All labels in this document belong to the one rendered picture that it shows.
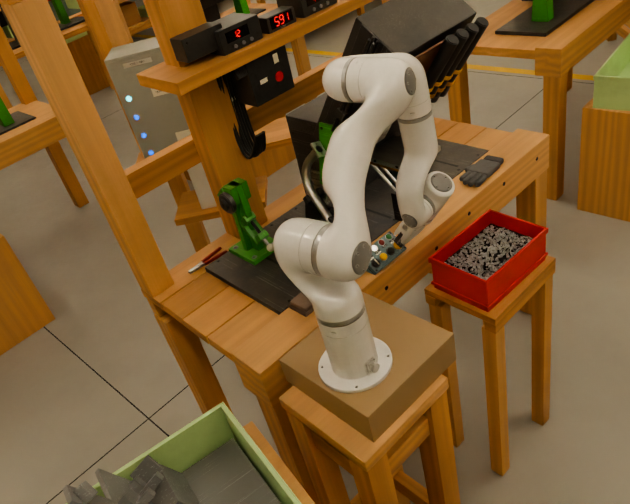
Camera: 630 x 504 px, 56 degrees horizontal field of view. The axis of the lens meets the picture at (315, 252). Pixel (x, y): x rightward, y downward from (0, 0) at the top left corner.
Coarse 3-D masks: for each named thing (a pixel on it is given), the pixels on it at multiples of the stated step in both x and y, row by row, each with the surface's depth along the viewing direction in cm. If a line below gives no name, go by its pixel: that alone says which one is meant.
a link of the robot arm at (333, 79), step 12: (336, 60) 135; (348, 60) 133; (408, 60) 139; (324, 72) 136; (336, 72) 133; (420, 72) 142; (324, 84) 136; (336, 84) 133; (420, 84) 143; (336, 96) 136; (348, 96) 134; (420, 96) 144; (408, 108) 146; (420, 108) 146
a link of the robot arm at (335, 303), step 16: (288, 224) 133; (304, 224) 131; (320, 224) 129; (288, 240) 130; (304, 240) 128; (288, 256) 131; (304, 256) 128; (288, 272) 135; (304, 272) 133; (304, 288) 135; (320, 288) 136; (336, 288) 136; (352, 288) 136; (320, 304) 135; (336, 304) 134; (352, 304) 135; (320, 320) 138; (336, 320) 136; (352, 320) 137
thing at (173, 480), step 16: (160, 464) 142; (112, 480) 130; (128, 480) 136; (176, 480) 141; (80, 496) 114; (96, 496) 120; (112, 496) 125; (160, 496) 135; (176, 496) 133; (192, 496) 140
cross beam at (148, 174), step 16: (304, 80) 231; (320, 80) 236; (288, 96) 228; (304, 96) 233; (256, 112) 220; (272, 112) 225; (256, 128) 222; (176, 144) 205; (192, 144) 206; (144, 160) 200; (160, 160) 199; (176, 160) 204; (192, 160) 208; (128, 176) 193; (144, 176) 197; (160, 176) 201; (144, 192) 199
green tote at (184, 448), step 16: (208, 416) 146; (224, 416) 149; (176, 432) 144; (192, 432) 146; (208, 432) 148; (224, 432) 152; (240, 432) 140; (160, 448) 142; (176, 448) 145; (192, 448) 148; (208, 448) 151; (256, 448) 135; (128, 464) 139; (176, 464) 147; (192, 464) 150; (256, 464) 144; (272, 480) 133; (288, 496) 124
